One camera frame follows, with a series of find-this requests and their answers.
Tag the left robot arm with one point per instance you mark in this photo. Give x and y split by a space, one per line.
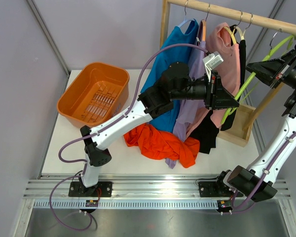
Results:
174 84

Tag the orange plastic basket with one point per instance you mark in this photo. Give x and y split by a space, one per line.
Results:
98 93

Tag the lilac t shirt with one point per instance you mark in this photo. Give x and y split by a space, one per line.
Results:
188 108

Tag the cream yellow hanger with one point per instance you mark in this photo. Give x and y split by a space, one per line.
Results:
231 33

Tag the orange brown hanger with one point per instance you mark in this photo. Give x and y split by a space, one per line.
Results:
203 26

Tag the black t shirt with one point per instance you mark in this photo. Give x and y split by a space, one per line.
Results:
207 131

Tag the wooden clothes rack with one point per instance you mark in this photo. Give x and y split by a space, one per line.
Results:
239 134

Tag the pink t shirt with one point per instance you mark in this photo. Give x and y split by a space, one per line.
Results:
219 40

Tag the orange t shirt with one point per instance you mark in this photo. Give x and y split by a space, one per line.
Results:
158 145

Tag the lime green hanger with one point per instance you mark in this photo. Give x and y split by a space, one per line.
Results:
272 50

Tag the light blue hanger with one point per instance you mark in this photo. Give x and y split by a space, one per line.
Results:
185 20

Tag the blue t shirt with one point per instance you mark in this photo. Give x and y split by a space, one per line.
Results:
166 121

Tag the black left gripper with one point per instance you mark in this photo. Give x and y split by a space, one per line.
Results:
217 97

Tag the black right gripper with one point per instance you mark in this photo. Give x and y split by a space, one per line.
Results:
269 72

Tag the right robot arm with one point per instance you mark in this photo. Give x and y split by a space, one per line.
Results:
256 181

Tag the aluminium mounting rail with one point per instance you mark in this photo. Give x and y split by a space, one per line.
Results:
148 206

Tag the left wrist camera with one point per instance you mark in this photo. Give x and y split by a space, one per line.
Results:
211 61

